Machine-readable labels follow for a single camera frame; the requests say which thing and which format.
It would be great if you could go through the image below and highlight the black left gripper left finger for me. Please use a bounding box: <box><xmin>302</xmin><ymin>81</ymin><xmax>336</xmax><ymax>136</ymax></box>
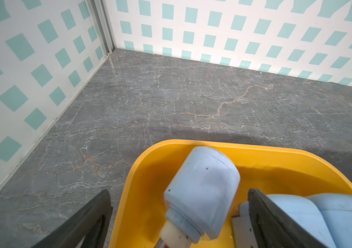
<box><xmin>34</xmin><ymin>190</ymin><xmax>113</xmax><ymax>248</ymax></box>

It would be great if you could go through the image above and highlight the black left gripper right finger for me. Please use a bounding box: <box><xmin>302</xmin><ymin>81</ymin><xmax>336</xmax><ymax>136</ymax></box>
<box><xmin>248</xmin><ymin>189</ymin><xmax>326</xmax><ymax>248</ymax></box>

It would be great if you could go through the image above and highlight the yellow plastic storage box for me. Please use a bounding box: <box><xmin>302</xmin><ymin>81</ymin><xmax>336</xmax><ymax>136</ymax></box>
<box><xmin>109</xmin><ymin>139</ymin><xmax>352</xmax><ymax>248</ymax></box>

